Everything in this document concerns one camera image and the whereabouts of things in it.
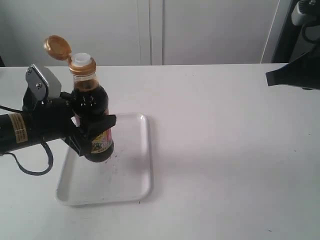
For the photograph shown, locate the white plastic tray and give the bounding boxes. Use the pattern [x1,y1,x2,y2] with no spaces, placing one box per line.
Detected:
[55,113,153,206]

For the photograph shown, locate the dark soy sauce bottle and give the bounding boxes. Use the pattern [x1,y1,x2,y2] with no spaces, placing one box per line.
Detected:
[43,35,114,163]

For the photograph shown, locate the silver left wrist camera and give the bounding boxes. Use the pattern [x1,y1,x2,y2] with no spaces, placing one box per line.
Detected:
[22,63,62,112]

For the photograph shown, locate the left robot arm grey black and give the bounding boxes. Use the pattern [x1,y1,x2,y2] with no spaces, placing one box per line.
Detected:
[0,92,117,156]

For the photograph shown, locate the dark door frame post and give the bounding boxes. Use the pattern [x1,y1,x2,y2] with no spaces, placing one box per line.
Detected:
[271,0,302,63]

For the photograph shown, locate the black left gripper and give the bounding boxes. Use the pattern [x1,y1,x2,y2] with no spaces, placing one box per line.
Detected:
[22,91,117,156]

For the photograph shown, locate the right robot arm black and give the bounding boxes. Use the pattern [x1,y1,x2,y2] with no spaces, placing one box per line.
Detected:
[265,0,320,90]

